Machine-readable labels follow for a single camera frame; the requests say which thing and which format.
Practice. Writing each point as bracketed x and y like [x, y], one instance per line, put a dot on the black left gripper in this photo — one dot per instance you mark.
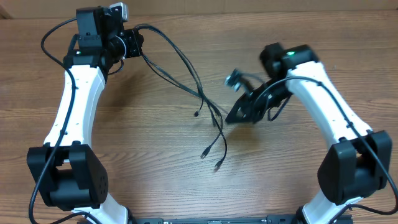
[88, 38]

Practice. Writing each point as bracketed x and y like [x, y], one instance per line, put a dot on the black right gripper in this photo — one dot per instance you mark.
[254, 101]

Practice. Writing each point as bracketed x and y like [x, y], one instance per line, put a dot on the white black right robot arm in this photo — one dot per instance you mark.
[357, 160]

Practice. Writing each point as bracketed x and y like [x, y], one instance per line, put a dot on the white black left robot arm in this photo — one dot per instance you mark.
[67, 173]

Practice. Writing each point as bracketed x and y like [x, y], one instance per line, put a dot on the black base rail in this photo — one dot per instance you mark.
[217, 220]

